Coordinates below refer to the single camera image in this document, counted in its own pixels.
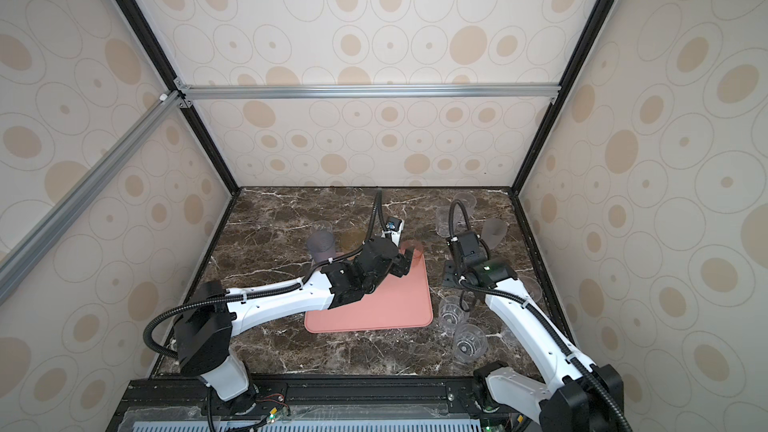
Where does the pink transparent cup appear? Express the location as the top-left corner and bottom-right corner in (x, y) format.
(400, 239), (425, 264)

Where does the pink plastic tray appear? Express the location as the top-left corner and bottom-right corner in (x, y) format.
(304, 243), (433, 334)

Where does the grey frosted tumbler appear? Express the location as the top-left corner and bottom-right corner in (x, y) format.
(306, 229), (336, 265)

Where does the clear glass near right arm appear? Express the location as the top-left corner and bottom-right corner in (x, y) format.
(519, 276), (543, 302)

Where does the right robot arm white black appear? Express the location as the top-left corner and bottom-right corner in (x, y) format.
(444, 258), (632, 431)

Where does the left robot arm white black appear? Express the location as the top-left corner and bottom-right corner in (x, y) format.
(143, 237), (414, 402)

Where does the clear faceted glass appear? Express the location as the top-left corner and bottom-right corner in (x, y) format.
(437, 295), (469, 335)
(452, 323), (488, 364)

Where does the clear cup back right front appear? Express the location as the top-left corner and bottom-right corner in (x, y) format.
(435, 206), (463, 238)

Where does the clear cup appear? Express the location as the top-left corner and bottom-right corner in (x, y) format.
(435, 206), (463, 238)
(453, 191), (477, 217)

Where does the frosted white cup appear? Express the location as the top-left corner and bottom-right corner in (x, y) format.
(480, 218), (508, 250)

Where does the clear faceted glass front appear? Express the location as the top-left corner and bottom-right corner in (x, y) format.
(452, 323), (488, 364)

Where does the silver aluminium crossbar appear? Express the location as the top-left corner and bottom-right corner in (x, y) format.
(179, 83), (561, 100)

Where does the silver aluminium side bar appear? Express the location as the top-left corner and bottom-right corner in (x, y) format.
(1, 91), (181, 301)

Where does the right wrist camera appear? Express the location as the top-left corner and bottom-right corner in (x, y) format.
(450, 231), (489, 269)

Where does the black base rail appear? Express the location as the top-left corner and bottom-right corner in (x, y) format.
(107, 375), (540, 431)

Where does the black frame post right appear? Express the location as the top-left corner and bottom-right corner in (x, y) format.
(511, 0), (638, 194)

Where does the black frame post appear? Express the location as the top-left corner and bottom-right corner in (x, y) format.
(511, 0), (638, 194)
(114, 0), (240, 195)

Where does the black frame post left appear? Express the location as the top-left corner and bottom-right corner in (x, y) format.
(114, 0), (240, 195)

